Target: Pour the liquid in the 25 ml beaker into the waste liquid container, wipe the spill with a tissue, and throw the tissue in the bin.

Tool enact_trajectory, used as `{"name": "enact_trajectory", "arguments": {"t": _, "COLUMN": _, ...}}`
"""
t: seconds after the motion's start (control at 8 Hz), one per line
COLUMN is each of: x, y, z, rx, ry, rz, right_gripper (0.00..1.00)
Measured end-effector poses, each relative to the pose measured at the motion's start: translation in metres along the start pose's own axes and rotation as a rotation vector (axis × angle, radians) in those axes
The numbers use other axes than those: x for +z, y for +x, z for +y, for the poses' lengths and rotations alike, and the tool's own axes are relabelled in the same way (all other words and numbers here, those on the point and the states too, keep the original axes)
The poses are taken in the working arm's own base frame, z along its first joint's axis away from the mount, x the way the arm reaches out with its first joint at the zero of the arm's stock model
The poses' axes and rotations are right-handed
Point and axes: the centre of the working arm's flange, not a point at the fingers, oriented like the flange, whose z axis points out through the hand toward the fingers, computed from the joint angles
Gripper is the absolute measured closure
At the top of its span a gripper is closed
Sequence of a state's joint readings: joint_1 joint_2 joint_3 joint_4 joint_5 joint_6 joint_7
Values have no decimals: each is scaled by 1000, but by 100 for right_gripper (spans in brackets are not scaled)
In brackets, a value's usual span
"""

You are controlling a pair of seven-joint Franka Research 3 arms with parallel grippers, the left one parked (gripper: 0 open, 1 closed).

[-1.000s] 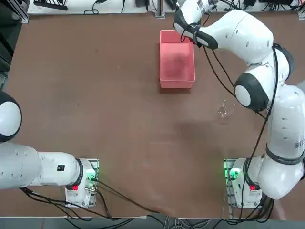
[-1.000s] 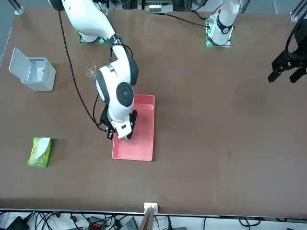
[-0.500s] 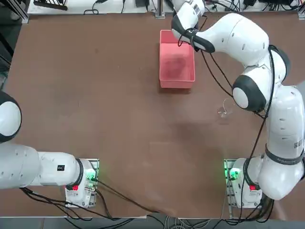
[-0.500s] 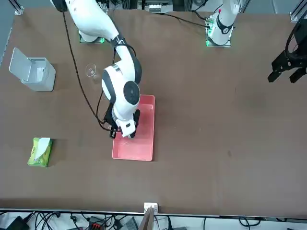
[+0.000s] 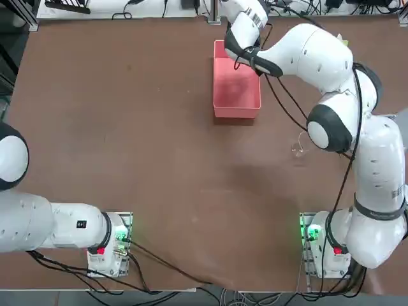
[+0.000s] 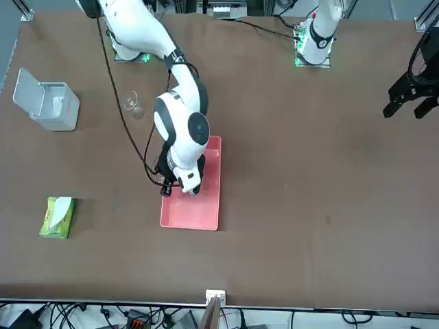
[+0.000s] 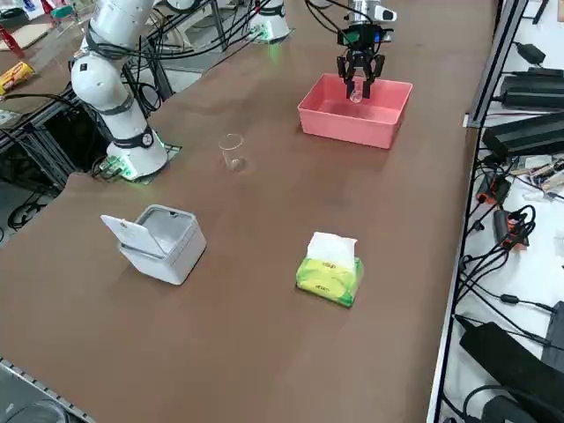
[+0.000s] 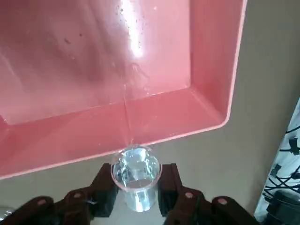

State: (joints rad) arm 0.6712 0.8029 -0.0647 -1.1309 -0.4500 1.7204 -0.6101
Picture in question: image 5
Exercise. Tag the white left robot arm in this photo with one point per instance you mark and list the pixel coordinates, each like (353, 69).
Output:
(25, 220)

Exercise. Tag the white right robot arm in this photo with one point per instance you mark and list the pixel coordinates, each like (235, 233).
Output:
(379, 178)

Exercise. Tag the pink plastic container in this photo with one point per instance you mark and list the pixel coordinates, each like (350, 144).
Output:
(237, 86)

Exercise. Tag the large glass beaker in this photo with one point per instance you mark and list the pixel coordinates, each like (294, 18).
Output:
(299, 151)

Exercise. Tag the green tissue pack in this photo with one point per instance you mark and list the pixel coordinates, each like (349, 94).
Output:
(343, 39)

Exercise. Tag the white lidded bin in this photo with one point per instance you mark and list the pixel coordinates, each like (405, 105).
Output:
(403, 114)

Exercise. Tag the black power adapter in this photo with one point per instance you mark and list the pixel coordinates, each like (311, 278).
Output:
(333, 3)
(189, 3)

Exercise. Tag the white bench top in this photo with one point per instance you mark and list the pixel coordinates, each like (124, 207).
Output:
(99, 8)

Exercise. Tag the aluminium frame post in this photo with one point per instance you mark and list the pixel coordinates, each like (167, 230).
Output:
(213, 14)

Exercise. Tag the aluminium frame profile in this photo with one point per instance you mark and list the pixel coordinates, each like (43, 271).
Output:
(30, 19)

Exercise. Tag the aluminium frame corner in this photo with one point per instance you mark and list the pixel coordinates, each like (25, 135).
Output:
(403, 17)

